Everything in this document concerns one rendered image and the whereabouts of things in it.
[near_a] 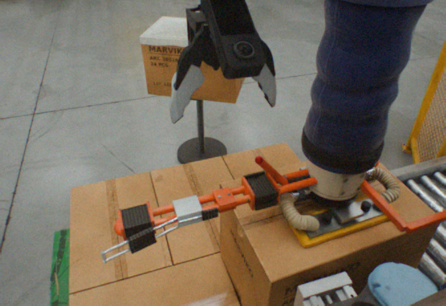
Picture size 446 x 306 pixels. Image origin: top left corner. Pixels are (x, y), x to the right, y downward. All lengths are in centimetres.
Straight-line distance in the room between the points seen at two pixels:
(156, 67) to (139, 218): 151
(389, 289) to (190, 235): 108
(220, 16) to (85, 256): 136
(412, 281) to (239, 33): 50
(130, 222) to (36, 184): 203
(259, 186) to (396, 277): 47
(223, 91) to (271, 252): 140
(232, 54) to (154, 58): 195
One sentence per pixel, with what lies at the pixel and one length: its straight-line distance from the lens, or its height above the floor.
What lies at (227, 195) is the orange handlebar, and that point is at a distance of 100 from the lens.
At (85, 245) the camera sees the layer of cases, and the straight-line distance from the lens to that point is 167.
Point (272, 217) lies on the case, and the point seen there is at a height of 94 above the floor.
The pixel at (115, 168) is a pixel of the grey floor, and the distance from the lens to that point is 286.
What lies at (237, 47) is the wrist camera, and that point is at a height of 166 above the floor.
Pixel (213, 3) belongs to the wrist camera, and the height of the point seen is 169.
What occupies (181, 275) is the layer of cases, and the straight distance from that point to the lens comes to 150.
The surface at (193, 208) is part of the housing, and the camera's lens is 96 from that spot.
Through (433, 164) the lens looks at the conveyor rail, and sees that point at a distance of 215.
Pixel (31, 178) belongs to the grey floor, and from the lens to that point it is 301.
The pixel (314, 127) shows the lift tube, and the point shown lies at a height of 127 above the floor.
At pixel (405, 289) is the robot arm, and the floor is 127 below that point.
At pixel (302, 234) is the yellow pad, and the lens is 109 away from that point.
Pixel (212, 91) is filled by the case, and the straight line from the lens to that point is 229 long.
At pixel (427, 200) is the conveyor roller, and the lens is 200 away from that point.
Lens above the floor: 180
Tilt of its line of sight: 36 degrees down
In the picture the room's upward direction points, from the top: straight up
